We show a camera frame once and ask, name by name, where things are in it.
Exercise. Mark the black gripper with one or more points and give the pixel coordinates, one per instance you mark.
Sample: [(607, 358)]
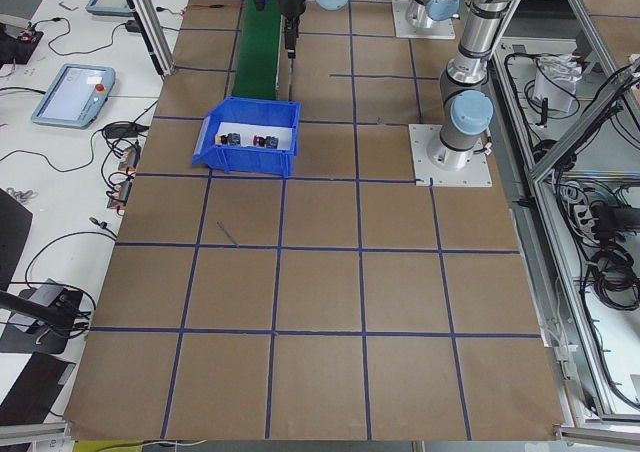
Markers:
[(291, 4)]

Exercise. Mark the red mushroom push button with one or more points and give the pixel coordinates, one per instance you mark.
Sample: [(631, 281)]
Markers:
[(269, 142)]

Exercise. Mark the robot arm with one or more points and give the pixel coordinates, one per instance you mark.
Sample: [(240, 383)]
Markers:
[(468, 111)]

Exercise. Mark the green conveyor belt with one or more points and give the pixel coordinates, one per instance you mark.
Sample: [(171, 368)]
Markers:
[(257, 67)]

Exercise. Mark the white foam pad left bin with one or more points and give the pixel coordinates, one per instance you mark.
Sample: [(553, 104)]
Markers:
[(248, 131)]

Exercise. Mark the left blue plastic bin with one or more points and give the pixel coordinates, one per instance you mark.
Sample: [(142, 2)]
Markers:
[(248, 159)]

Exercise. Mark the near teach pendant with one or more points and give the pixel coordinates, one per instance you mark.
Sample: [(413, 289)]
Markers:
[(75, 97)]

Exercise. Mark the aluminium frame post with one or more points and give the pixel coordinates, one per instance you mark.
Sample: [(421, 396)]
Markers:
[(153, 36)]

